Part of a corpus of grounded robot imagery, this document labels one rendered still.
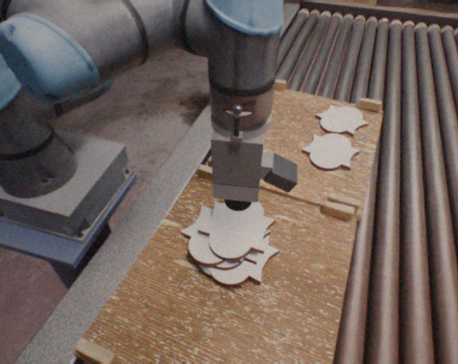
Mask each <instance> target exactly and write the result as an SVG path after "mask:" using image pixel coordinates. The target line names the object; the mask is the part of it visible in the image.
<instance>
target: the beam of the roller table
mask: <svg viewBox="0 0 458 364"><path fill-rule="evenodd" d="M298 8H299V5H298V4H292V3H284V4H283V13H284V24H283V26H282V29H281V30H280V42H282V41H283V39H284V37H285V36H286V33H287V31H288V30H289V29H290V27H291V26H292V24H293V22H294V21H295V19H296V18H297V16H298ZM279 45H280V43H279ZM212 133H213V128H212V126H211V105H210V102H209V104H208V105H206V107H205V110H204V111H203V112H202V113H201V114H200V116H199V118H198V119H197V120H196V121H195V122H194V123H193V125H192V126H191V128H190V129H189V130H188V131H187V132H186V135H185V136H184V137H183V138H182V139H181V141H180V143H179V144H178V145H177V146H176V147H175V148H174V150H173V152H172V153H171V154H170V155H169V156H168V157H167V160H166V161H165V162H164V163H163V165H162V166H161V168H160V169H159V171H158V172H157V173H156V174H155V175H154V177H153V178H152V180H150V181H149V182H148V185H147V186H146V187H145V188H144V190H143V191H142V193H141V194H140V196H139V197H138V198H137V199H136V200H135V202H134V203H133V205H131V206H130V208H129V210H128V211H127V212H126V214H125V215H124V216H123V218H122V219H121V221H120V222H119V224H117V226H116V227H115V228H114V230H113V231H112V232H111V234H110V236H109V237H108V238H107V239H106V240H105V243H103V245H102V246H101V248H100V249H99V250H98V251H97V252H96V254H95V255H94V256H93V257H92V260H91V261H89V263H88V264H87V266H86V268H85V269H84V270H83V271H82V273H81V274H80V275H79V276H78V278H77V279H76V280H75V281H74V284H73V285H72V286H71V287H70V288H69V290H68V292H67V293H66V294H65V295H64V297H63V298H62V300H61V301H60V302H59V303H58V304H57V305H56V308H55V309H54V310H53V311H52V312H51V313H50V315H49V317H48V318H47V319H46V320H45V322H44V323H43V325H42V326H41V327H40V328H39V329H38V330H37V331H36V334H35V335H34V336H33V337H32V338H31V340H30V342H29V343H28V344H27V346H26V347H25V348H24V349H23V351H22V353H20V354H19V355H18V356H17V359H16V361H14V362H13V364H83V362H84V360H82V359H80V358H79V357H77V356H75V355H74V354H73V351H74V348H75V345H76V343H77V342H78V341H79V340H80V338H82V337H83V336H84V335H85V334H86V332H87V329H89V327H90V326H91V324H92V323H93V321H94V319H95V318H96V317H97V316H98V315H99V312H100V311H101V310H102V308H103V307H104V306H105V304H106V302H107V301H108V299H109V298H110V297H111V295H112V294H113V292H115V290H116V288H117V286H118V285H119V284H120V282H121V280H123V277H124V276H125V275H126V274H127V273H128V271H129V270H130V268H131V266H132V265H133V263H134V262H135V261H136V258H137V257H138V256H139V255H140V254H141V253H142V250H143V249H144V248H145V246H146V245H147V243H148V241H149V240H150V238H151V237H152V236H153V235H154V232H155V231H157V229H158V228H159V226H160V224H161V222H162V221H163V220H164V218H165V217H166V216H167V214H168V212H169V211H170V210H171V209H172V208H173V205H174V204H175V202H176V201H177V199H178V198H180V195H181V193H182V192H183V191H184V190H185V189H186V187H187V185H188V184H189V182H190V181H191V180H192V179H193V176H194V174H196V172H198V171H199V167H200V165H203V166H204V165H205V163H206V162H207V161H208V160H209V158H210V157H211V136H212Z"/></svg>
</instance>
